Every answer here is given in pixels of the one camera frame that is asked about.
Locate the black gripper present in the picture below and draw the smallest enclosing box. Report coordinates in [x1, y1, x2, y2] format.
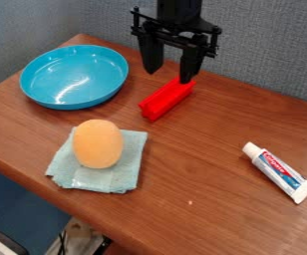
[132, 0, 221, 84]

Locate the red plastic block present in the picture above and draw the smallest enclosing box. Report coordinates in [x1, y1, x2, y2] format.
[140, 78, 196, 121]

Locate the blue plate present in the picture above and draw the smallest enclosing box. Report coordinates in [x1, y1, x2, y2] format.
[20, 45, 131, 111]

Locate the beige object under table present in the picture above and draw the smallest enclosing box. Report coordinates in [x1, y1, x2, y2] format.
[45, 217, 106, 255]

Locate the orange egg-shaped sponge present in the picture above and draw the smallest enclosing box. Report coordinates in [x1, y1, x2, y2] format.
[73, 120, 124, 168]

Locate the light blue folded cloth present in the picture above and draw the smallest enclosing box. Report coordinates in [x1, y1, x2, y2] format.
[46, 129, 149, 193]

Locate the white toothpaste tube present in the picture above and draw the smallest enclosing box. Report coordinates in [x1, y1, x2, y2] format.
[243, 142, 307, 204]

